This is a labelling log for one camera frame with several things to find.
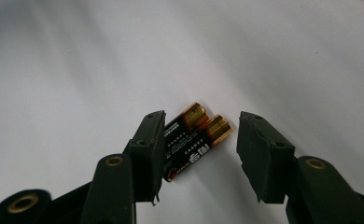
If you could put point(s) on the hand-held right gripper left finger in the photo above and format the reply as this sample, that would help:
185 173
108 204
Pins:
147 155

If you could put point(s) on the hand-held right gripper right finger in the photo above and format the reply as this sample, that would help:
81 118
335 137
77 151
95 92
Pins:
265 161

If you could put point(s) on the black gold-capped battery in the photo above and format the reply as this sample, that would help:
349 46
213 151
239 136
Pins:
195 149
186 123

